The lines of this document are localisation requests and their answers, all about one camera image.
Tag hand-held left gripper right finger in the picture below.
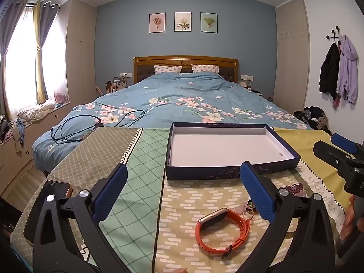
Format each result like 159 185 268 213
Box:
236 162 336 273

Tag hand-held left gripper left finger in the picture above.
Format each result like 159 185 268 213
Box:
24 163 134 273

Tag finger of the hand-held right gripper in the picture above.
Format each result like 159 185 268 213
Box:
313 140 356 174
331 133 364 156

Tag clear crystal bracelet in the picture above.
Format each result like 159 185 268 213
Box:
246 199 258 222

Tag purple beaded bracelet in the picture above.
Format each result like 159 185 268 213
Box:
278 184 308 198

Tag dark blue shallow box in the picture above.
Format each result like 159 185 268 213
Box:
166 122 302 180

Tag orange smartwatch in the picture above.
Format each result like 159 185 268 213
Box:
195 207 251 260

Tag person's right hand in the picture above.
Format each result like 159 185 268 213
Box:
340 195 364 241

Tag pile of dark clothes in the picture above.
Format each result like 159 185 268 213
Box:
293 106 333 135

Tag smartphone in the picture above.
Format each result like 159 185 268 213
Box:
23 180 73 243

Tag purple jacket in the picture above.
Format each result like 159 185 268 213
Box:
336 35 359 104

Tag patterned green tablecloth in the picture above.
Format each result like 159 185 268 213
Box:
10 126 359 273

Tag black jacket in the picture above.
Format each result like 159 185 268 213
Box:
319 44 341 94

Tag beige wardrobe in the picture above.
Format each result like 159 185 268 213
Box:
65 0 99 104
273 0 310 106

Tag beige window bench cabinet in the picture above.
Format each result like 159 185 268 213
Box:
0 104 71 184

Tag small pink fan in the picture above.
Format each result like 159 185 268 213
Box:
54 91 70 107

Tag bedside clutter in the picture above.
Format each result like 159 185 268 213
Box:
104 74 129 93

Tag pile of light laundry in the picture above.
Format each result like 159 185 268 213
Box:
17 103 56 126

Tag blue floral quilt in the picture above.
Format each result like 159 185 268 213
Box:
32 72 315 174

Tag white patterned pillow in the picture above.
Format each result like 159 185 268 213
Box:
191 64 220 75
154 65 182 74

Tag yellow curtain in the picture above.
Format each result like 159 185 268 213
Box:
32 3 49 105

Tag wooden bed headboard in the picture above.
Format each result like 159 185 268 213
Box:
133 56 239 84

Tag pink flower framed picture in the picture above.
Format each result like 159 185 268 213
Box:
149 13 166 34

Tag green leaf framed picture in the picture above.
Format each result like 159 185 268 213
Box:
200 12 218 33

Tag grey curtain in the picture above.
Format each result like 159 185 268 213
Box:
39 1 61 51
0 0 29 120

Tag cream flower framed picture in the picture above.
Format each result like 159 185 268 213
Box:
174 12 192 32

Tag thin black cable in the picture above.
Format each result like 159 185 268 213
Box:
115 109 145 127

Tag black coiled cable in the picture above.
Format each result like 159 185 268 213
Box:
51 114 104 145

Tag black wall coat hooks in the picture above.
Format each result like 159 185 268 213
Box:
326 26 342 45

